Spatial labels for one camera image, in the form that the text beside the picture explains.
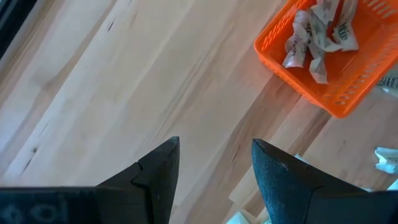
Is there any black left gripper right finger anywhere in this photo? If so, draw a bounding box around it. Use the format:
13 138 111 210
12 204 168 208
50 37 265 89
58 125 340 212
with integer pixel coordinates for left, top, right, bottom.
251 138 398 224

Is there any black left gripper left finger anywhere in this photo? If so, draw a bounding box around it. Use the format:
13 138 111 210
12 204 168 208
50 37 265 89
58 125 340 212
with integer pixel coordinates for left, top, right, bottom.
0 136 181 224

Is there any white green sweetener packet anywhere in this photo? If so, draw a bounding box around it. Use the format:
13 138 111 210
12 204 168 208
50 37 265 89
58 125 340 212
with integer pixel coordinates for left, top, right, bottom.
374 146 398 175
281 9 312 69
307 46 330 85
306 9 343 54
310 0 341 22
376 73 398 94
331 0 361 53

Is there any orange plastic basket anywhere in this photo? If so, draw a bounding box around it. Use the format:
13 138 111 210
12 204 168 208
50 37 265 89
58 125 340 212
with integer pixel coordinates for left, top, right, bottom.
253 0 398 119

